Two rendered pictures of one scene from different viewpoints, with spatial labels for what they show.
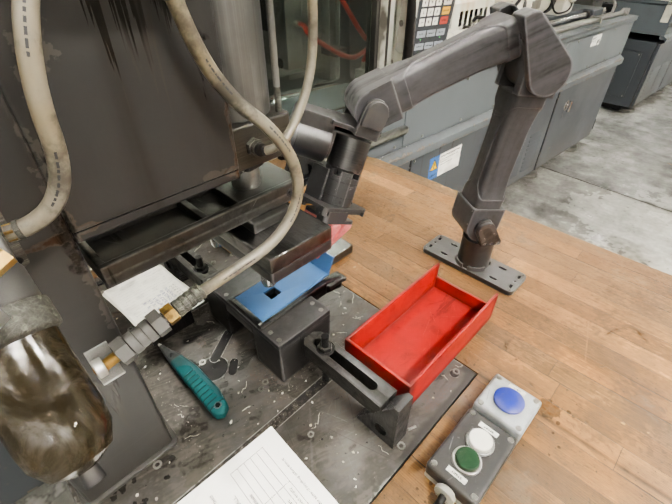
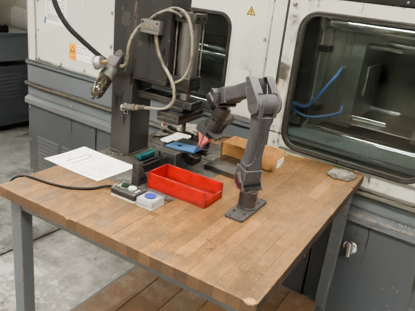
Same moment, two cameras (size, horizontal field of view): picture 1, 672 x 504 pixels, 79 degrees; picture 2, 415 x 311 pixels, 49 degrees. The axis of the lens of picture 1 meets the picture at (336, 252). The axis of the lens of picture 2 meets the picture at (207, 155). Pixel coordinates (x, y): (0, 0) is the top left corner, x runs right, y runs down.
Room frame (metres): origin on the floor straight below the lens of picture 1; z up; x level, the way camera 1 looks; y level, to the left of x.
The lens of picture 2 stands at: (0.12, -1.61, 1.62)
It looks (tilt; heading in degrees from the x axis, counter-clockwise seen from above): 21 degrees down; 75
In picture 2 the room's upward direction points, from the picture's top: 7 degrees clockwise
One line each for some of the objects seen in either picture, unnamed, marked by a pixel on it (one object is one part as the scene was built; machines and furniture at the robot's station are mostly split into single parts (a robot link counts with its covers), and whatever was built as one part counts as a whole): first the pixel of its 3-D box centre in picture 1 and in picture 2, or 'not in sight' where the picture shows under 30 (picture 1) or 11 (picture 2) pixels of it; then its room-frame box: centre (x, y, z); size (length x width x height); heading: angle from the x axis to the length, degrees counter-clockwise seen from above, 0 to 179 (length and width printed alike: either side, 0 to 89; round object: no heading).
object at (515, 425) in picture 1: (503, 412); (150, 204); (0.31, -0.24, 0.90); 0.07 x 0.07 x 0.06; 46
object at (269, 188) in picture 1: (197, 175); (168, 85); (0.41, 0.15, 1.22); 0.26 x 0.18 x 0.30; 136
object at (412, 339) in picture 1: (423, 327); (184, 184); (0.45, -0.14, 0.93); 0.25 x 0.12 x 0.06; 136
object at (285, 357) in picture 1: (266, 314); (178, 156); (0.47, 0.12, 0.94); 0.20 x 0.10 x 0.07; 46
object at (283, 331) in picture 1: (263, 296); (180, 147); (0.47, 0.12, 0.98); 0.20 x 0.10 x 0.01; 46
